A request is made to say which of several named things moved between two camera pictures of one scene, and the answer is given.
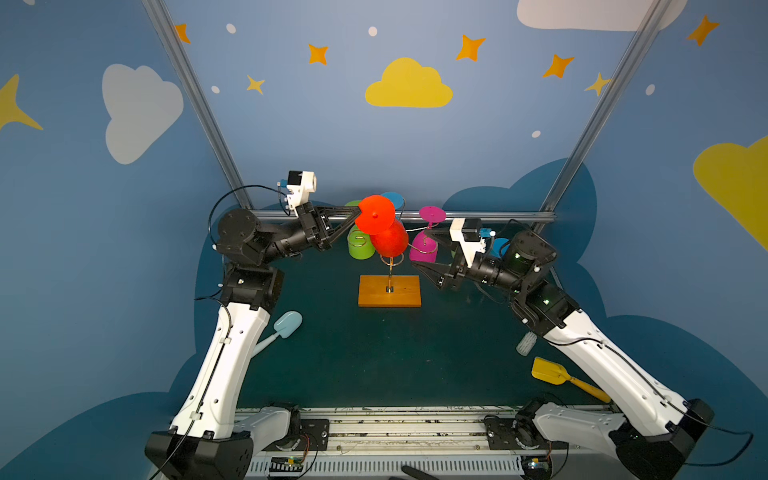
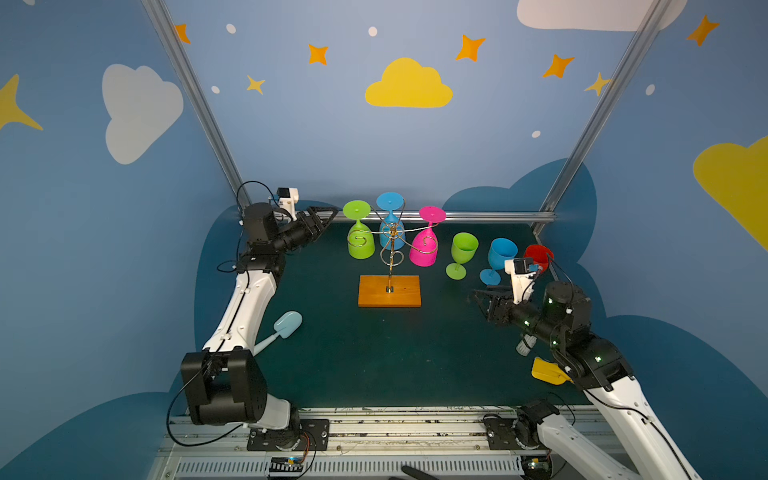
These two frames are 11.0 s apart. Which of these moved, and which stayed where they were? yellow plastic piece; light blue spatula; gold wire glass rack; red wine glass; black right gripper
Moved: black right gripper; red wine glass
Stayed: light blue spatula; gold wire glass rack; yellow plastic piece
